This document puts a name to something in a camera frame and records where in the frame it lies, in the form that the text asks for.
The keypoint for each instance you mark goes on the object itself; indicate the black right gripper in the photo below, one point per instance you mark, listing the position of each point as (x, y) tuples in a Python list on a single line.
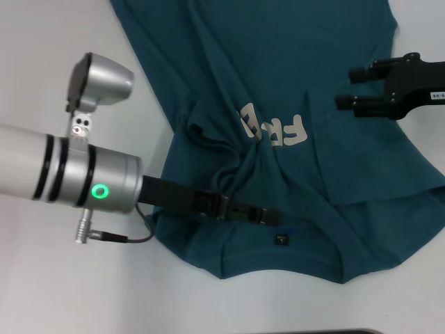
[(413, 83)]

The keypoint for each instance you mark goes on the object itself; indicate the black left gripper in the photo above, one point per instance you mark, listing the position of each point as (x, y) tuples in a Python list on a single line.
[(167, 196)]

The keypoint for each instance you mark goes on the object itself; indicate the teal t-shirt with cream letters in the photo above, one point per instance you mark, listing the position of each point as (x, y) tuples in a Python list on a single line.
[(260, 52)]

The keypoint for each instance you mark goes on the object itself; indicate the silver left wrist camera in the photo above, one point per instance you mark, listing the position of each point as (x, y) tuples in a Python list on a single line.
[(104, 81)]

